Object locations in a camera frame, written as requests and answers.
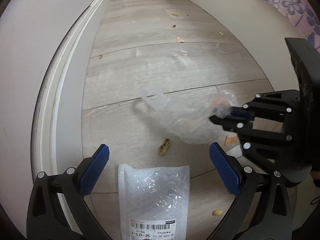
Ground clear bag with orange wrapper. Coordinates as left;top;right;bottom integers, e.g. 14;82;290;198
141;87;237;151

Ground orange wrapper scrap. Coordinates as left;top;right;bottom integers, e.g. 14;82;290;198
223;135;239;146

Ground small peanut shell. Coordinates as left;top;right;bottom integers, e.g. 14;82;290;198
212;209;223;216

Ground white labelled plastic pouch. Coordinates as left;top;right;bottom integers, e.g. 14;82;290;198
118;164;190;239

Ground peanut shell on floor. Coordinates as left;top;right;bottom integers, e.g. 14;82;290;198
158;139;171;156

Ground pink sheeted bed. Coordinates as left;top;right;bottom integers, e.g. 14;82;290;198
172;0;320;63

